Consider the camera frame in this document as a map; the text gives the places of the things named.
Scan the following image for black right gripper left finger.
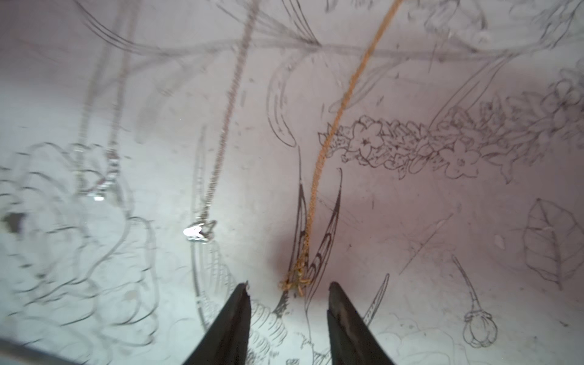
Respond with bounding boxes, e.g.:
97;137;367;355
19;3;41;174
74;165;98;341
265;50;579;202
183;283;251;365

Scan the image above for silver chain necklace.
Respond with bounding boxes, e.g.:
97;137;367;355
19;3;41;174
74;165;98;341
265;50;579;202
72;0;142;202
182;0;261;243

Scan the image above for gold chain necklace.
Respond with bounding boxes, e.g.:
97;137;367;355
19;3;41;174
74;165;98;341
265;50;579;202
279;0;405;297

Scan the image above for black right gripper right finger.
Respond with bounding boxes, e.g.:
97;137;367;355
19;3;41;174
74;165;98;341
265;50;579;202
327;281;395;365

